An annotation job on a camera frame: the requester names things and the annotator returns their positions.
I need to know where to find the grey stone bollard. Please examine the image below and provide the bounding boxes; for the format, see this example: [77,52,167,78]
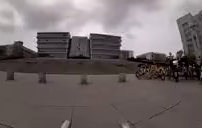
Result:
[80,73,89,85]
[118,72,127,83]
[38,72,47,84]
[6,71,15,81]

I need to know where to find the small grey building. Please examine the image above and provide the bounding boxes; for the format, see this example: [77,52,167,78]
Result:
[120,49,134,60]

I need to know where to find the grey stone steps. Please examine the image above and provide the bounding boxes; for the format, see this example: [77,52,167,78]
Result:
[0,58,140,75]

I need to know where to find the row of parked bicycles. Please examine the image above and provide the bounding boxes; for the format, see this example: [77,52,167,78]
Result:
[134,53,202,83]

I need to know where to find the distant low building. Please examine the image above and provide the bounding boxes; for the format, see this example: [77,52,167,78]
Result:
[135,51,167,63]

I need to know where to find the layered grey building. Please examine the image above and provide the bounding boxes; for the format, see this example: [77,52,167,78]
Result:
[36,31,123,60]

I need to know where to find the robot's own part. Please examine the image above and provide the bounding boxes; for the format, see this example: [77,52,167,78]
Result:
[120,121,132,128]
[60,119,72,128]

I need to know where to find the low dark building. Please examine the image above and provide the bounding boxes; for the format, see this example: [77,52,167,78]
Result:
[0,40,38,61]

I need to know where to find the tall white building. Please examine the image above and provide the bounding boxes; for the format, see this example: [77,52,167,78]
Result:
[176,3,202,59]

